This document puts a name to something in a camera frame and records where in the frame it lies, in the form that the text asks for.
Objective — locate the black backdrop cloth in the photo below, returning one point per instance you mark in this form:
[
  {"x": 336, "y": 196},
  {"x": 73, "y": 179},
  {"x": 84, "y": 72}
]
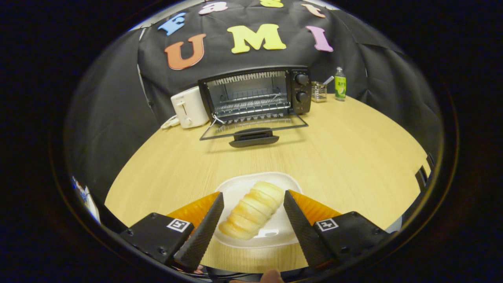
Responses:
[{"x": 118, "y": 98}]

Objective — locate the black chair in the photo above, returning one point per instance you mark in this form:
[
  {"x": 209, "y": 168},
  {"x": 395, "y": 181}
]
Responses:
[{"x": 422, "y": 177}]

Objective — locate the white and blue object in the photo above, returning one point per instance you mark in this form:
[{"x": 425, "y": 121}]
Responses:
[{"x": 88, "y": 200}]

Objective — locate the metal mesh holder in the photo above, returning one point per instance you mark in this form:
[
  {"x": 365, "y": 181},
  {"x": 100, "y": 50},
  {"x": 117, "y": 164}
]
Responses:
[{"x": 318, "y": 93}]

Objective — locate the white pop-up toaster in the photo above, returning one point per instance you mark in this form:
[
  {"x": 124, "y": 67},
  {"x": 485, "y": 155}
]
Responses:
[{"x": 190, "y": 106}]

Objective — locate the white plate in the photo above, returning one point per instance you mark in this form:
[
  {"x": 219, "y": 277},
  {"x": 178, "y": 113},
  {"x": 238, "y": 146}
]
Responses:
[{"x": 239, "y": 186}]

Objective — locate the golden bread roll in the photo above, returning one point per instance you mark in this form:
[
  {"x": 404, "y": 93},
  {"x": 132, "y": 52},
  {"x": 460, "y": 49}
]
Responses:
[{"x": 255, "y": 208}]

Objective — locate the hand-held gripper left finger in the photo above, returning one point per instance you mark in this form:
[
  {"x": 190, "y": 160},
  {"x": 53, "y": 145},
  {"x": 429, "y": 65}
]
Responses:
[{"x": 200, "y": 236}]

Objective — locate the green drink bottle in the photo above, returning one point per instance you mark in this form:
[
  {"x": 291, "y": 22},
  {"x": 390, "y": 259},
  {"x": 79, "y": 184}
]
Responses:
[{"x": 340, "y": 86}]

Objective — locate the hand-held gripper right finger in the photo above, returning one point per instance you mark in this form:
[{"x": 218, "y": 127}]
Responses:
[{"x": 304, "y": 236}]

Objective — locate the black toaster oven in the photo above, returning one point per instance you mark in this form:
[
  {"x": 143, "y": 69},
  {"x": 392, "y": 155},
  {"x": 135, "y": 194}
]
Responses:
[{"x": 300, "y": 92}]

